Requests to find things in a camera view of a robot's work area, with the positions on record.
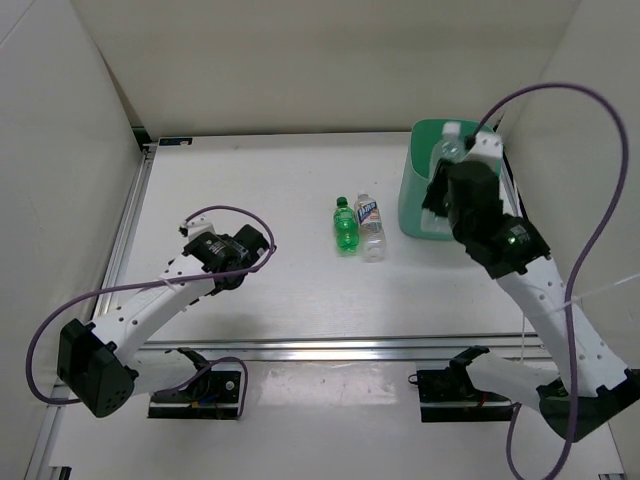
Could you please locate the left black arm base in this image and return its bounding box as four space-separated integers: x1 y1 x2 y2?
147 348 248 420

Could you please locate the green plastic soda bottle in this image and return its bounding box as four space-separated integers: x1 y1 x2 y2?
333 197 359 253

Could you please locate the clear bottle white blue label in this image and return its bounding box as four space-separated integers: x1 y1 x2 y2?
354 191 386 262

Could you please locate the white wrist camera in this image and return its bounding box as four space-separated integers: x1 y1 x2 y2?
464 131 503 163
178 217 215 243

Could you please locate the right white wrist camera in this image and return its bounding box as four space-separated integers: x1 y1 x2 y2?
464 131 503 163

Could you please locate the green plastic bin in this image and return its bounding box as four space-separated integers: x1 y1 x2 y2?
398 119 508 241

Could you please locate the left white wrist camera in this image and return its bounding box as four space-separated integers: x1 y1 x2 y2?
178 217 215 243

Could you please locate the tall clear plastic bottle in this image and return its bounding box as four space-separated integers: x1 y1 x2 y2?
421 121 466 240

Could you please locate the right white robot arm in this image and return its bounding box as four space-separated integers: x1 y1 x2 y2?
416 160 639 442

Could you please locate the aluminium front rail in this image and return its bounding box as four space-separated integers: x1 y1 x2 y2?
142 333 551 362

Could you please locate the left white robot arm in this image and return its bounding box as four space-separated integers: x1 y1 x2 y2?
57 225 269 418

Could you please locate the aluminium left rail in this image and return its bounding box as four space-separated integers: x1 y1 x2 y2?
101 142 157 289

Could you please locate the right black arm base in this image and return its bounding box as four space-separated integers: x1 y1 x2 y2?
407 346 514 423

